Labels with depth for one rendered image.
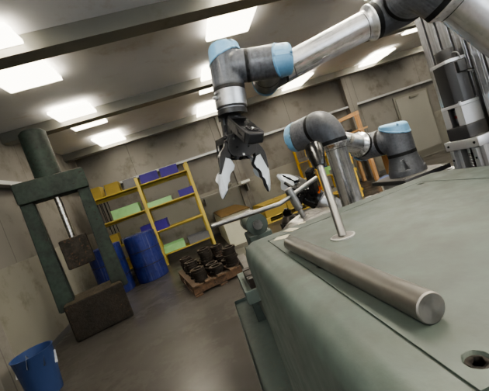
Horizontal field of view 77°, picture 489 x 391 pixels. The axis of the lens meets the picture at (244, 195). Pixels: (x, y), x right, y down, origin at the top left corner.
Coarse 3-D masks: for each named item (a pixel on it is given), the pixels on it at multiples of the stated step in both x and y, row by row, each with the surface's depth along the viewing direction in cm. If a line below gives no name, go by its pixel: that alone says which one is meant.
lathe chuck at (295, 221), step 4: (316, 208) 85; (320, 208) 84; (324, 208) 82; (328, 208) 81; (304, 212) 85; (308, 212) 83; (312, 212) 81; (316, 212) 79; (320, 212) 77; (296, 216) 85; (300, 216) 83; (308, 216) 78; (292, 220) 84; (296, 220) 81; (300, 220) 79; (304, 220) 77; (288, 224) 84; (292, 224) 81; (296, 224) 79; (284, 228) 84
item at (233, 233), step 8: (224, 208) 864; (232, 208) 779; (240, 208) 710; (248, 208) 680; (216, 216) 807; (224, 216) 665; (232, 216) 673; (232, 224) 673; (240, 224) 676; (224, 232) 713; (232, 232) 673; (240, 232) 676; (232, 240) 673; (240, 240) 676
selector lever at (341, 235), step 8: (320, 168) 50; (320, 176) 49; (328, 184) 48; (328, 192) 48; (328, 200) 47; (336, 208) 46; (336, 216) 46; (336, 224) 45; (344, 232) 45; (352, 232) 45; (336, 240) 44
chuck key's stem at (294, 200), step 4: (288, 188) 80; (292, 188) 80; (288, 192) 79; (292, 192) 79; (292, 196) 79; (296, 196) 80; (292, 200) 80; (296, 200) 79; (292, 204) 80; (296, 204) 80; (300, 204) 80; (296, 208) 80; (300, 208) 80; (300, 212) 80; (304, 216) 80
